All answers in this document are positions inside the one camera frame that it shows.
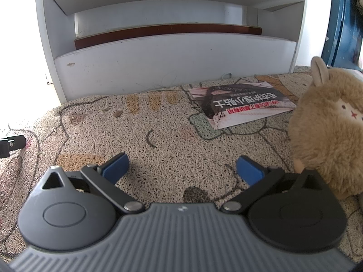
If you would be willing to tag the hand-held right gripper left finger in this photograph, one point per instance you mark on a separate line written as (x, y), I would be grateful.
(115, 168)

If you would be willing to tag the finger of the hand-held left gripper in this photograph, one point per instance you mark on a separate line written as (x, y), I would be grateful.
(12, 144)

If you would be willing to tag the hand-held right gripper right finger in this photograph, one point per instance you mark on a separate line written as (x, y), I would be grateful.
(249, 170)

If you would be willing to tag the brown plush slipper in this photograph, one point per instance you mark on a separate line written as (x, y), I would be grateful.
(320, 136)

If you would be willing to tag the white shoe cabinet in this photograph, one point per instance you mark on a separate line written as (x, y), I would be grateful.
(170, 56)

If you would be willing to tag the patterned loop-pile doormat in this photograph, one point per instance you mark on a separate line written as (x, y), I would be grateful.
(170, 141)

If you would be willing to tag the printed leaflet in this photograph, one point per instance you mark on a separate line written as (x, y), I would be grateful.
(241, 104)

